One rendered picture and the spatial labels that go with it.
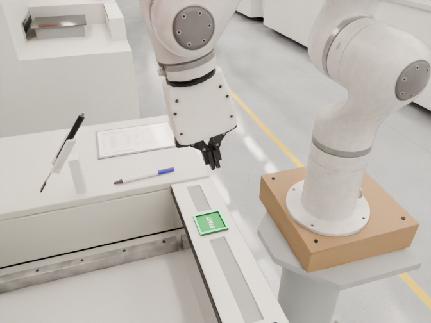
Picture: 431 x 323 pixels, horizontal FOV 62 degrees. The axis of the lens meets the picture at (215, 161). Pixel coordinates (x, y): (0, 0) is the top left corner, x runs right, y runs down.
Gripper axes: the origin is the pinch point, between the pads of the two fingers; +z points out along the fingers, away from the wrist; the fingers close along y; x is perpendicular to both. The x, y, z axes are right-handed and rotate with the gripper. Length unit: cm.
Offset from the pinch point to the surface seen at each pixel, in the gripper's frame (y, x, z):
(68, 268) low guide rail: -33.9, 8.0, 20.5
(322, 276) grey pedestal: 15.4, -8.5, 33.5
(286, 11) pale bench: 237, 451, 121
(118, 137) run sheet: -16.7, 39.1, 11.5
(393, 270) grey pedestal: 30.6, -11.8, 36.7
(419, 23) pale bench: 243, 209, 90
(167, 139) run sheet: -4.8, 34.0, 14.0
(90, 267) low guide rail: -30.1, 8.0, 22.4
